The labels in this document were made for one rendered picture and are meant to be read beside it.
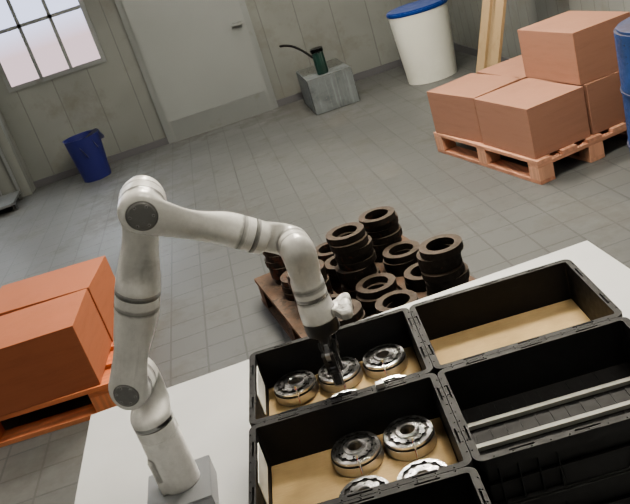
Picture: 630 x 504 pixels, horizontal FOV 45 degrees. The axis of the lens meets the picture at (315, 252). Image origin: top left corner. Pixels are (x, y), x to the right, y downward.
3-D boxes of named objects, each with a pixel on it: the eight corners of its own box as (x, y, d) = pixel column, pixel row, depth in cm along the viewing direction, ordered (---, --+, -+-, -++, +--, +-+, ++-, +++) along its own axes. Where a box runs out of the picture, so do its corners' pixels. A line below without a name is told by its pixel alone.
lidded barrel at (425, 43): (471, 70, 779) (456, -4, 750) (412, 90, 776) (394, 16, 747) (451, 63, 836) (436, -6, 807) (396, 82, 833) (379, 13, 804)
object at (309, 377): (277, 402, 176) (276, 400, 176) (272, 380, 185) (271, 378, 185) (318, 387, 177) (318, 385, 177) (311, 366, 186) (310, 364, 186)
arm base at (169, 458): (163, 500, 172) (134, 440, 166) (161, 476, 181) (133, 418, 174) (201, 484, 173) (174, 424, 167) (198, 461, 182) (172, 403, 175)
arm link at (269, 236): (310, 227, 161) (248, 210, 157) (320, 240, 153) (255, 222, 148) (300, 257, 163) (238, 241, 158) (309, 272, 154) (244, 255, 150)
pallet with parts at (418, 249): (398, 242, 449) (379, 171, 432) (513, 326, 334) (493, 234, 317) (261, 299, 434) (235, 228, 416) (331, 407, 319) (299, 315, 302)
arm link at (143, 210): (262, 225, 147) (257, 207, 154) (123, 188, 138) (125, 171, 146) (246, 266, 150) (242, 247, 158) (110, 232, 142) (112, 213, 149)
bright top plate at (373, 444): (335, 473, 148) (334, 470, 148) (328, 442, 158) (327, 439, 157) (384, 457, 148) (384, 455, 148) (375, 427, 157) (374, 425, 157)
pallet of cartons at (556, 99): (668, 141, 469) (653, 11, 438) (503, 198, 463) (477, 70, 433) (560, 102, 600) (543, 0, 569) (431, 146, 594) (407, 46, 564)
